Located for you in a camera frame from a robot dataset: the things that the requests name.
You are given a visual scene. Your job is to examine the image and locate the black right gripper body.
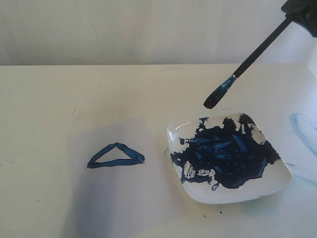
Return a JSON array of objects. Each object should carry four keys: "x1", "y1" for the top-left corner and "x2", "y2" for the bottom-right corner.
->
[{"x1": 281, "y1": 0, "x2": 317, "y2": 38}]

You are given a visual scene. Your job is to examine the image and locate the dark blue paintbrush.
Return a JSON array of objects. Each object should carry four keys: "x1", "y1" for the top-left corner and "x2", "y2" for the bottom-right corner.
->
[{"x1": 204, "y1": 17, "x2": 292, "y2": 109}]

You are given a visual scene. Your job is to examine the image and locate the white square paint plate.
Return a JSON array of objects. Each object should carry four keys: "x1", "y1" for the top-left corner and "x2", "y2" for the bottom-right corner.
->
[{"x1": 167, "y1": 113, "x2": 293, "y2": 204}]

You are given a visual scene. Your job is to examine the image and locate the white paper sheet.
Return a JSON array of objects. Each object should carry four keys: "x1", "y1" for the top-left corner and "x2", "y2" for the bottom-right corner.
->
[{"x1": 67, "y1": 119, "x2": 186, "y2": 238}]

